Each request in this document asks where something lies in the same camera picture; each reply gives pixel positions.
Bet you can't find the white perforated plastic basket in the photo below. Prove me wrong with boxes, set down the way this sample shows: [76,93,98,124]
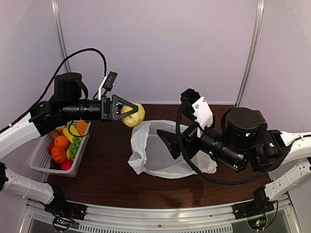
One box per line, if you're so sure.
[29,134,89,177]

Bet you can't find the brown kiwi fruit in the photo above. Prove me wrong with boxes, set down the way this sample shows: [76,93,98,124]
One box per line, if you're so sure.
[48,130,61,141]

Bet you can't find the red fruit upper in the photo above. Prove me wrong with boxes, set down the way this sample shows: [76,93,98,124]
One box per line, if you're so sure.
[48,142,54,154]

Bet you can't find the right aluminium frame post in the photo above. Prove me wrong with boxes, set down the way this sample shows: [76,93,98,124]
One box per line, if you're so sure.
[235,0,265,107]

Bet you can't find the aluminium frame post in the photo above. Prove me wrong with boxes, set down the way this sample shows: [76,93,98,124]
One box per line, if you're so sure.
[235,0,265,107]
[51,0,68,60]

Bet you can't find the circuit board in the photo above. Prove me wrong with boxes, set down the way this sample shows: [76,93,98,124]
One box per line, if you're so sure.
[247,216,267,231]
[52,216,74,232]

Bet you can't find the pale yellow bumpy fruit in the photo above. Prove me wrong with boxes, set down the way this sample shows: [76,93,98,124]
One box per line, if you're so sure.
[122,103,145,128]

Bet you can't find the right circuit board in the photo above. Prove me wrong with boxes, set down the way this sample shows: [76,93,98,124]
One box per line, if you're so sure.
[247,216,267,231]

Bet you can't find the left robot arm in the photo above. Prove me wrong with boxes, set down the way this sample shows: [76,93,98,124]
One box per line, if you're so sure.
[0,73,138,216]

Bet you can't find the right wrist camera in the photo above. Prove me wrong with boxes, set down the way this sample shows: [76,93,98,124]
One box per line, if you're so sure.
[180,88,214,138]

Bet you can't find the black right cable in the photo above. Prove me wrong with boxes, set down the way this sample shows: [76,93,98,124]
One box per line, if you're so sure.
[175,101,292,185]

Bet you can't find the white plastic bag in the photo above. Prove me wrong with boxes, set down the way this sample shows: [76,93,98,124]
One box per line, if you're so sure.
[127,119,218,180]

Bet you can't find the red fruit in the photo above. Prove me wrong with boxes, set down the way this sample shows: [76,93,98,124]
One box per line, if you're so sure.
[48,142,54,154]
[61,159,72,171]

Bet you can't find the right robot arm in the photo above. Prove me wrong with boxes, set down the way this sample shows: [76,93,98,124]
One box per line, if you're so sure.
[157,106,311,219]

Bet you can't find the black left cable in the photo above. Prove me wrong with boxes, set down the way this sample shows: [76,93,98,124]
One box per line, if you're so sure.
[0,48,108,132]

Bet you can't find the red fruit lower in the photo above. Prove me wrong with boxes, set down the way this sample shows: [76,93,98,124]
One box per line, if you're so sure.
[61,159,72,171]

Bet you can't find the left circuit board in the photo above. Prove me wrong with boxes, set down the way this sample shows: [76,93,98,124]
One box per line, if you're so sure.
[52,216,74,232]

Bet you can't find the peach fruit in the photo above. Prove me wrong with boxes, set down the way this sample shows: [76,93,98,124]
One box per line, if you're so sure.
[55,125,66,134]

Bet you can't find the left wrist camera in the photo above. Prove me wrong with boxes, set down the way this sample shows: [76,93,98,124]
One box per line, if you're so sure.
[98,71,118,100]

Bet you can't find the green fruit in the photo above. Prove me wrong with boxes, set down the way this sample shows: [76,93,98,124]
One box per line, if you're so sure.
[69,137,81,156]

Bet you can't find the black cable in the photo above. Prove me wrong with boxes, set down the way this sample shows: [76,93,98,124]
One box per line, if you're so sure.
[175,101,292,185]
[0,48,108,132]

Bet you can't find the yellow banana bunch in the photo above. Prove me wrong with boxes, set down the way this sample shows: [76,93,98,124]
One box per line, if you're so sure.
[63,125,80,143]

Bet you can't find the yellow orange mango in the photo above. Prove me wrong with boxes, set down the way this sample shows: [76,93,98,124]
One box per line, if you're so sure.
[76,120,88,136]

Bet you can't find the yellow fruit lower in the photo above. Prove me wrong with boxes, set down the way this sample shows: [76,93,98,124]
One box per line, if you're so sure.
[66,149,75,161]

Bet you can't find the dark purple grapes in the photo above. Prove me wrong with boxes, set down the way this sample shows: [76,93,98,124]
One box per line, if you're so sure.
[49,158,61,170]

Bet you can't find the front aluminium rail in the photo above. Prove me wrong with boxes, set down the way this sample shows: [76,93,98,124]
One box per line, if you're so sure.
[25,190,292,233]

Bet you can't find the left aluminium frame post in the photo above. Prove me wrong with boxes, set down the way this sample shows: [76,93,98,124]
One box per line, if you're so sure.
[51,0,68,60]

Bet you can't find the orange fruit from bag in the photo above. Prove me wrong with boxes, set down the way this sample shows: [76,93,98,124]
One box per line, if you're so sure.
[54,135,69,150]

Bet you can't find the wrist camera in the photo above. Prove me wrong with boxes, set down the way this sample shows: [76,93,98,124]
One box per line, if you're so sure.
[180,88,214,138]
[98,71,118,100]

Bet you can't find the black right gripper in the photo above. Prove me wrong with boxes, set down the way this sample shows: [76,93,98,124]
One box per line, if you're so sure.
[156,120,245,171]

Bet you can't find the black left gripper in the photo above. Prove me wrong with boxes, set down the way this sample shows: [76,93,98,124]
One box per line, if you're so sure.
[61,93,138,122]

